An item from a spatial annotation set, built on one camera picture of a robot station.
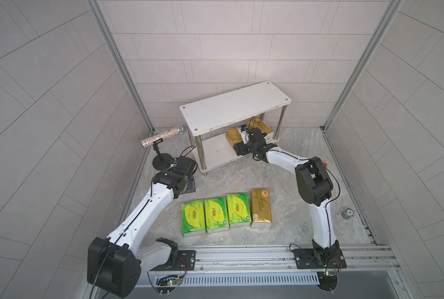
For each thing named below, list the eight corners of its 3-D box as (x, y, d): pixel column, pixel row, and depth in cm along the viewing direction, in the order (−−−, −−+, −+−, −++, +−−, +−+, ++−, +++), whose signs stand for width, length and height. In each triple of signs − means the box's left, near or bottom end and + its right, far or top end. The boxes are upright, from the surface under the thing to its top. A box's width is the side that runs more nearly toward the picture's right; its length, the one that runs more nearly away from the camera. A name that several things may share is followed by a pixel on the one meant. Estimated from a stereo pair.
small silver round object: (340, 216, 84) (344, 213, 81) (341, 209, 87) (346, 205, 83) (348, 220, 83) (353, 217, 80) (349, 213, 85) (354, 209, 82)
